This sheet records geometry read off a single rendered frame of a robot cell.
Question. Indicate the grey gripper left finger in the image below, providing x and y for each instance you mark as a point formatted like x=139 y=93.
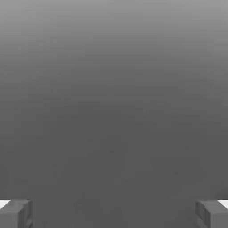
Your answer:
x=16 y=214

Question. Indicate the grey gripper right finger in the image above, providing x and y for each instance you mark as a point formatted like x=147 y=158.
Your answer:
x=212 y=214

